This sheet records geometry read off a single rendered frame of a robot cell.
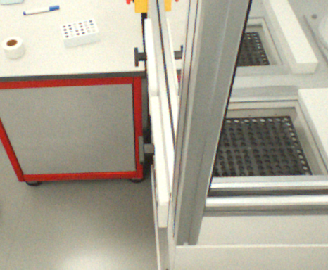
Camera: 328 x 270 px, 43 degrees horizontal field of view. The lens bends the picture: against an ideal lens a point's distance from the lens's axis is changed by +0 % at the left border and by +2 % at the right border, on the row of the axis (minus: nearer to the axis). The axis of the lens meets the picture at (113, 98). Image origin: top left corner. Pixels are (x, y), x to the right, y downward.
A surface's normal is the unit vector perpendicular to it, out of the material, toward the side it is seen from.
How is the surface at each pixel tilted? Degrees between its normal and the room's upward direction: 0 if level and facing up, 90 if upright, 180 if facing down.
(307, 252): 90
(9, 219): 0
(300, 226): 90
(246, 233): 90
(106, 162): 90
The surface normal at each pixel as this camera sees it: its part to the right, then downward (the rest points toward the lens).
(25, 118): 0.00, 0.73
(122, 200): -0.06, -0.68
